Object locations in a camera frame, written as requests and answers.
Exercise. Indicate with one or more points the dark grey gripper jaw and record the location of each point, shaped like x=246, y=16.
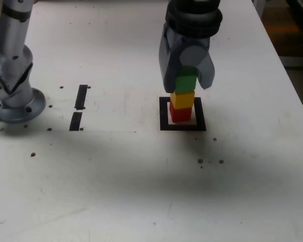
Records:
x=169, y=65

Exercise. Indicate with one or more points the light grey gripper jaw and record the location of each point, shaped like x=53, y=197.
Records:
x=204, y=68

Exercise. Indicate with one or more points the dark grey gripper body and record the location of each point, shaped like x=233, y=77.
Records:
x=192, y=41

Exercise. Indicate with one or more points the green cube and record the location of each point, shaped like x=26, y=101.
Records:
x=185, y=82

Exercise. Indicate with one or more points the yellow cube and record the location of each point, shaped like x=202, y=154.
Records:
x=183, y=99

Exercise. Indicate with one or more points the red cube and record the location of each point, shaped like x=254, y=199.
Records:
x=180, y=116

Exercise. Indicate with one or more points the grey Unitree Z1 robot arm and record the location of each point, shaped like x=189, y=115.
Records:
x=12, y=63

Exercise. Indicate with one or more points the black tape square outline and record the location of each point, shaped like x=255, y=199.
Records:
x=164, y=121

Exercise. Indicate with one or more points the black tape strip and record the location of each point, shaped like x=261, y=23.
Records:
x=81, y=97

